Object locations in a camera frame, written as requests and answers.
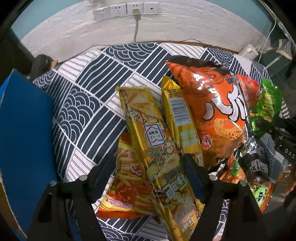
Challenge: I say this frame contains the silver black snack pack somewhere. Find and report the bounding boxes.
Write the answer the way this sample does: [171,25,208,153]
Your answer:
[235,120,271,182]

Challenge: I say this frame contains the blue cardboard box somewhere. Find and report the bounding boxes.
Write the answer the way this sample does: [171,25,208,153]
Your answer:
[1,70,56,233]

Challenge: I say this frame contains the grey plug with cable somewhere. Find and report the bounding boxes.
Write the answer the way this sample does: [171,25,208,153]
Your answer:
[132,9,141,43]

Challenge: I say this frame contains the white power strip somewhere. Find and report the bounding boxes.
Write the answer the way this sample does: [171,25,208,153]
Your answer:
[238,44,258,60]

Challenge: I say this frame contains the orange fries snack bag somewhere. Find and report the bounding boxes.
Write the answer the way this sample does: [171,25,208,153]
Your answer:
[98,133,157,219]

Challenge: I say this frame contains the orange green snack bag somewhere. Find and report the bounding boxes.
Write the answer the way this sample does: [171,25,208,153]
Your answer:
[220,155,275,213]

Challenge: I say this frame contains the red snack bag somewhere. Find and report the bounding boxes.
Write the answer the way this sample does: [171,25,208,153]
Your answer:
[235,74,260,110]

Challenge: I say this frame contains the white wall socket strip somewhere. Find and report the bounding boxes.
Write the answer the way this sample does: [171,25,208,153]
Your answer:
[93,1,159,22]

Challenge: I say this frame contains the black bag on floor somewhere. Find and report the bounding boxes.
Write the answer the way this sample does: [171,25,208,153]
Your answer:
[29,54,53,81]

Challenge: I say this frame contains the navy white patterned tablecloth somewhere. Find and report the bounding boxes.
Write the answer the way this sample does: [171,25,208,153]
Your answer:
[34,43,275,240]

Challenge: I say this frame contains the large orange snack bag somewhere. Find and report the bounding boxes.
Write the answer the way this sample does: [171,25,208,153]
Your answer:
[166,56,248,169]

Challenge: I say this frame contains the long yellow cracker pack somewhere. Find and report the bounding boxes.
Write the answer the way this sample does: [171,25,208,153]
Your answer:
[115,86,201,240]

